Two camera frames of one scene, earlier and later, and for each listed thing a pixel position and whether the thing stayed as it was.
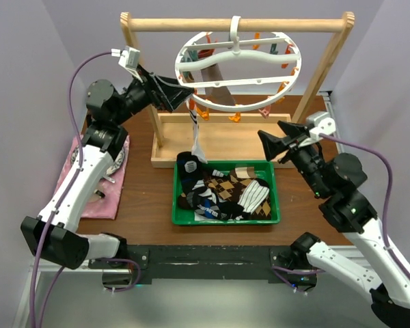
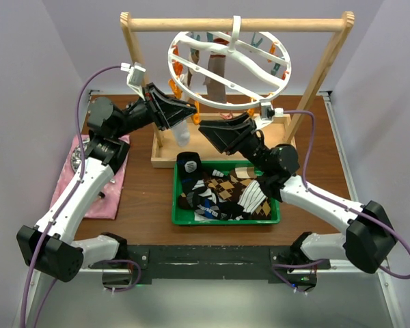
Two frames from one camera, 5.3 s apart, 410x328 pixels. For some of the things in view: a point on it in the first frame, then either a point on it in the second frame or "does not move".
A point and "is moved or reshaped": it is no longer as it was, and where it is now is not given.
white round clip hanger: (235, 72) is moved or reshaped
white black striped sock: (253, 195) does not move
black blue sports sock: (190, 171) does not move
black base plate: (164, 262) does not move
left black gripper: (173, 91) to (171, 115)
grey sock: (216, 94) is moved or reshaped
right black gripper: (272, 144) to (225, 135)
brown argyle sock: (230, 186) does not move
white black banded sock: (197, 152) to (182, 132)
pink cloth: (113, 186) does not move
